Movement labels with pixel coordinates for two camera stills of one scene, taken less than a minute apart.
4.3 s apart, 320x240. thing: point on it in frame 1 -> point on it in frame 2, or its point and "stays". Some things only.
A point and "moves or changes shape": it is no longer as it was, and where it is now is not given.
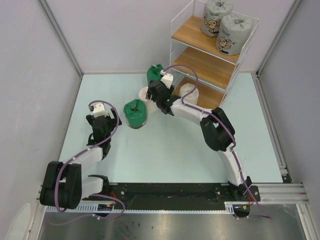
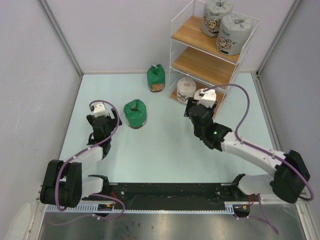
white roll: (186, 88) moves or changes shape
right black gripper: (170, 90) -> (191, 102)
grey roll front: (233, 32) stays
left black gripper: (113, 121) stays
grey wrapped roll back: (214, 12) stays
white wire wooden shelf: (194, 59) stays
